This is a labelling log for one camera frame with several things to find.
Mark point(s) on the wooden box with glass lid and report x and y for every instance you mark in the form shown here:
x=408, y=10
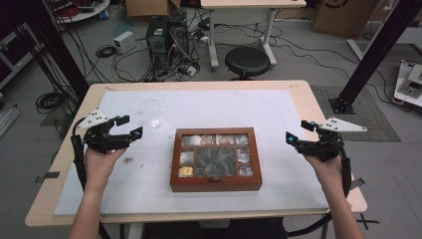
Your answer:
x=215, y=186

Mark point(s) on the yellow tea packet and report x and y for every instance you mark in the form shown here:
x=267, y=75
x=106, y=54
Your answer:
x=186, y=171

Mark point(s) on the grey metal rack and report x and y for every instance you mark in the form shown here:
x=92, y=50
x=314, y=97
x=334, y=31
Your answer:
x=13, y=53

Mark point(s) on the small white box device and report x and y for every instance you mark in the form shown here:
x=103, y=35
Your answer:
x=124, y=42

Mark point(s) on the group of silver foil packets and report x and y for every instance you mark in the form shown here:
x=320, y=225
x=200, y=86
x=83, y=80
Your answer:
x=190, y=140

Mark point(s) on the person's dark trousers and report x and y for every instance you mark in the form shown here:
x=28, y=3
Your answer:
x=215, y=229

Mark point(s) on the dark tea crumbs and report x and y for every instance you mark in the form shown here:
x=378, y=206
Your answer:
x=127, y=160

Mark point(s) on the desk with white legs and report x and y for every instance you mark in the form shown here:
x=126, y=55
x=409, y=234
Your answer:
x=252, y=4

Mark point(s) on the person's left hand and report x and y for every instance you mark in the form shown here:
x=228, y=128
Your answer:
x=99, y=169

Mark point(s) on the brown cardboard box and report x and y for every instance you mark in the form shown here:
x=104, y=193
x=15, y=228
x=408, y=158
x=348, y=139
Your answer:
x=149, y=7
x=343, y=16

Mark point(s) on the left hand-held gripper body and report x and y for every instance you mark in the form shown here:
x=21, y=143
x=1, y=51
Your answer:
x=99, y=139

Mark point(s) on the black round stool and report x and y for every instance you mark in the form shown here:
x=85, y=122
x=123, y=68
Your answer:
x=247, y=61

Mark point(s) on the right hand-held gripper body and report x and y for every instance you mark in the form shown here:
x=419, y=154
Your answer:
x=326, y=146

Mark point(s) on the grey floor mat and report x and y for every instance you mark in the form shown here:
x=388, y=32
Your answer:
x=365, y=116

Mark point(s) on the white table mat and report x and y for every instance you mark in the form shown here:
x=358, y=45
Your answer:
x=199, y=106

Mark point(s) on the clear glass cup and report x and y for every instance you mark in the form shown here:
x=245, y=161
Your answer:
x=156, y=123

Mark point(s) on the black computer tower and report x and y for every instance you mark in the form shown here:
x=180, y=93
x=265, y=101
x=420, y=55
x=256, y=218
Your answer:
x=179, y=35
x=156, y=43

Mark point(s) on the grey tape strip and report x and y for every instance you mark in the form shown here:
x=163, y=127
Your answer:
x=48, y=176
x=357, y=183

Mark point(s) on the round white table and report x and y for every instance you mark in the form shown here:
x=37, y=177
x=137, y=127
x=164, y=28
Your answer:
x=86, y=13

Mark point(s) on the black aluminium frame post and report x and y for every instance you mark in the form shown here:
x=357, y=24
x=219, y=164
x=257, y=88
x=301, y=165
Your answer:
x=375, y=56
x=49, y=43

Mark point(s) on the white power adapter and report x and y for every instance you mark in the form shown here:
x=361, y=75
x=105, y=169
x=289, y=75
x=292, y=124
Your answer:
x=191, y=70

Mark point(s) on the person's right hand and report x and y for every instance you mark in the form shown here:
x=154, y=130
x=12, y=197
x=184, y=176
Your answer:
x=326, y=172

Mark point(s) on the pile of dried flowers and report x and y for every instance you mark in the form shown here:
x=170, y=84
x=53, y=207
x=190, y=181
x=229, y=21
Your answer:
x=215, y=162

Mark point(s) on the white machine frame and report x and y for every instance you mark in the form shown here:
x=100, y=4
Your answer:
x=409, y=84

